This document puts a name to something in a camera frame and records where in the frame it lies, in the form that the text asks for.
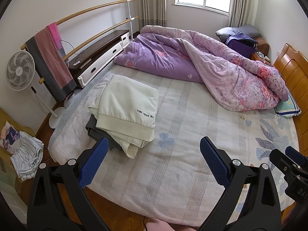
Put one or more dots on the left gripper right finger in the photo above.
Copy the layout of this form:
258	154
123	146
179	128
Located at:
261	208

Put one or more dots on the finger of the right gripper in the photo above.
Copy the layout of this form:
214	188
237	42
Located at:
296	156

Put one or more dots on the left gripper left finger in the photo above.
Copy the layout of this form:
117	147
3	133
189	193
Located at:
46	210

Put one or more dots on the white sweater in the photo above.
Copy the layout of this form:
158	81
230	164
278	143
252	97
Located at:
126	110

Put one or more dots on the white striped clothes pile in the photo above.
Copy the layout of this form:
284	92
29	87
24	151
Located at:
26	151

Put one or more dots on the teal blue pillow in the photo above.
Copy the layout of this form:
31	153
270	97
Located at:
288	108

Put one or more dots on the checkered grey white garment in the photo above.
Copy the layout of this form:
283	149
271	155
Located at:
97	134

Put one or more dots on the wooden bed headboard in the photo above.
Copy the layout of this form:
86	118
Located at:
293	66

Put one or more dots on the purple pink floral duvet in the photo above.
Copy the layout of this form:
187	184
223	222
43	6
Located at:
235	82

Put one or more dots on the white floral bed blanket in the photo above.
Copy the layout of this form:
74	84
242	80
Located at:
169	178

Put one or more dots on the wooden bedside table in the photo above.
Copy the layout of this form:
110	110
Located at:
261	53

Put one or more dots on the dark wood white tv cabinet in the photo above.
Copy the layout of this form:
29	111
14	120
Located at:
86	65

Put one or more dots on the grey pillow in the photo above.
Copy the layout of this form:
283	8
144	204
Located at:
247	29

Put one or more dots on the white standing fan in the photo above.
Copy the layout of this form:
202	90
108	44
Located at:
19	74

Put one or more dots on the pink grey hanging towel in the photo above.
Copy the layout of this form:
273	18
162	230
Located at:
48	52

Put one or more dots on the right beige curtain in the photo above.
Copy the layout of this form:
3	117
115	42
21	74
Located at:
241	12

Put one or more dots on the beige curtain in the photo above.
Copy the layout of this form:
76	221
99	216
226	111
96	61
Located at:
241	12
152	12

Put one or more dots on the left beige curtain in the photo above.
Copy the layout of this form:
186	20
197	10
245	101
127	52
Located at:
152	12

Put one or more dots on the wooden ballet barre rails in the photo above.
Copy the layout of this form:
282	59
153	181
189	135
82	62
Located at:
81	22

